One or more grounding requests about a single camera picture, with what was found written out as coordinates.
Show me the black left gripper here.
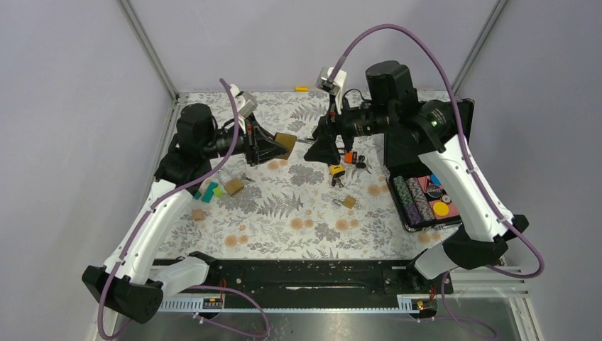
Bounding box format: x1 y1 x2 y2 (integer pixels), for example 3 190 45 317
202 112 290 166

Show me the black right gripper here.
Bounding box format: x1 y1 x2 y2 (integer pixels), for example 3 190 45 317
303 92 395 166

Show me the yellow black padlock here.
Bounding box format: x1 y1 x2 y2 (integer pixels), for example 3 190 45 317
329 164 346 188

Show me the large brass padlock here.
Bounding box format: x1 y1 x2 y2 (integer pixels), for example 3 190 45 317
216 168 254 197

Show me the small brass padlock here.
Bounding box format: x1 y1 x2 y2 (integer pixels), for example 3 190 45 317
333 195 357 209

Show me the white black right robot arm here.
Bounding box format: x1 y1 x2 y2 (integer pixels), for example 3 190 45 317
304 60 528 293

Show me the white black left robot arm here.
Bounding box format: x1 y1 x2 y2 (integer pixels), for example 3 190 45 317
82 104 289 324

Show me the orange padlock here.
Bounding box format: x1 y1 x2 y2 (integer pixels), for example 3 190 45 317
343 151 358 164

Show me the black keys bunch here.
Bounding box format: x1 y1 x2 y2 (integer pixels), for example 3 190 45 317
354 155 371 174

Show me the floral patterned mat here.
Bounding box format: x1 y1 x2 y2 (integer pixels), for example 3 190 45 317
148 90 504 261

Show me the teal long block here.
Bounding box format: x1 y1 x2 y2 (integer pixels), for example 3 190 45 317
201 182 219 203

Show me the wooden cube block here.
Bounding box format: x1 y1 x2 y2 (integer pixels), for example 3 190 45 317
191 209 205 222

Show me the black poker chip case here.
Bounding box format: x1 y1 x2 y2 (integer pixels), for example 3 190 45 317
384 99 474 232

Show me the blue poker chip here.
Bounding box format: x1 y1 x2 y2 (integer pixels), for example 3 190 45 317
429 173 442 185

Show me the yellow poker chip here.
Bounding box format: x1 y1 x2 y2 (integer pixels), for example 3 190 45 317
432 201 450 219

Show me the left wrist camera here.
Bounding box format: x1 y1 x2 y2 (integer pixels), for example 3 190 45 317
229 84 258 129

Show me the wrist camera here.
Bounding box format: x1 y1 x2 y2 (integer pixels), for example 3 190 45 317
315 67 347 113
229 84 258 129

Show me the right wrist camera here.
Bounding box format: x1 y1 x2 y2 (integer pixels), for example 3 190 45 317
315 67 347 113

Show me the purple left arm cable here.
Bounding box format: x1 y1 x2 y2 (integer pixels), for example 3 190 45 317
97 77 271 341

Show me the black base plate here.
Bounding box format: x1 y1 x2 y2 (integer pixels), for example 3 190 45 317
204 259 453 302

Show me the white slotted cable duct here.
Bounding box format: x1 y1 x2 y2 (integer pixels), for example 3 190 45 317
158 294 438 314

